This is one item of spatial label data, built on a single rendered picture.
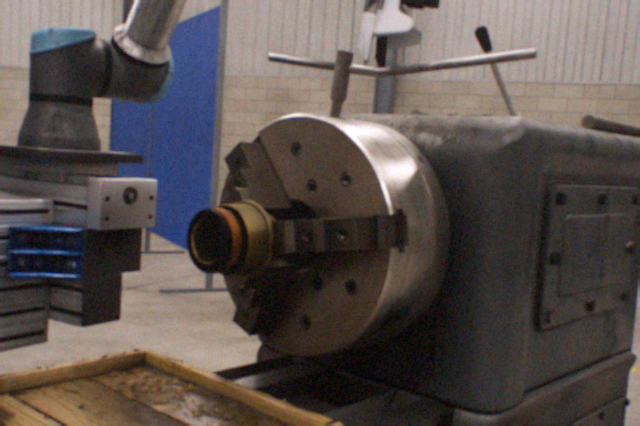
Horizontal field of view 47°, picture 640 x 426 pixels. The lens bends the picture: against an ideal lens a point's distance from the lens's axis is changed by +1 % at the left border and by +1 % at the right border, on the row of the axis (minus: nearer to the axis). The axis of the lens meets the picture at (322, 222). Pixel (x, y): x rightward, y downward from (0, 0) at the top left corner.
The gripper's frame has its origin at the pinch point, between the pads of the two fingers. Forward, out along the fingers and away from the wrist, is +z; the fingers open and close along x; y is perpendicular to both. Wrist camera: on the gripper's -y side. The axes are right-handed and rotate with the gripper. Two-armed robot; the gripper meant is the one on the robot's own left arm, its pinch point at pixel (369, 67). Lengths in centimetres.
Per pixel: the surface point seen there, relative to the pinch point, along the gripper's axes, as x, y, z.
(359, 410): -3.6, 6.2, 44.0
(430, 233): -4.7, 11.5, 19.1
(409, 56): 1055, -120, -85
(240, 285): -10.6, -9.9, 28.6
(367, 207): -9.3, 3.9, 16.6
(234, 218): -15.7, -10.1, 19.6
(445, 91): 1037, -55, -39
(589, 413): 30, 40, 50
